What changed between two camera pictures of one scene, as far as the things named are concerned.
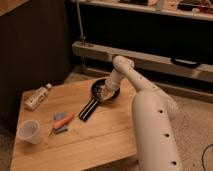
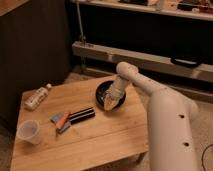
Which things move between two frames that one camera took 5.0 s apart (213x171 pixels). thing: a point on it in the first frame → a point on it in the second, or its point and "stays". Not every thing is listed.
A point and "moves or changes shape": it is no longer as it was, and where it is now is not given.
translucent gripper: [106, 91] → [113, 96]
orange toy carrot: [61, 122] moves or changes shape
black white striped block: [88, 108] → [80, 115]
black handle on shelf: [185, 63] stays
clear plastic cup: [28, 130] stays
